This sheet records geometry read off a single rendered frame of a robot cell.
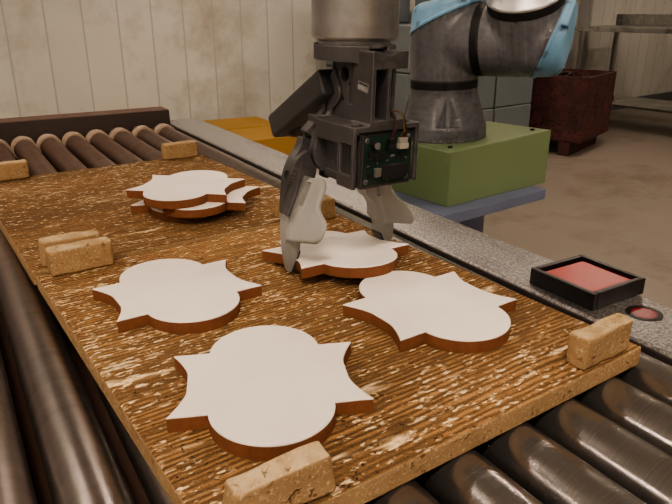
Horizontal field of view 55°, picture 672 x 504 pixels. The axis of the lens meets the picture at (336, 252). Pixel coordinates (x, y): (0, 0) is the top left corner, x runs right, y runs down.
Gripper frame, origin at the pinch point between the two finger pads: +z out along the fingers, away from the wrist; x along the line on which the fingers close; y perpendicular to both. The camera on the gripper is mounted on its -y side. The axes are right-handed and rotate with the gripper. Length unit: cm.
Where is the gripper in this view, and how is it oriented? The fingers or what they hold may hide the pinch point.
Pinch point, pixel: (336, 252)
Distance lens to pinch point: 64.4
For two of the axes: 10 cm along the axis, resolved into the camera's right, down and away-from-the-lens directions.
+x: 8.2, -1.9, 5.3
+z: -0.2, 9.3, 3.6
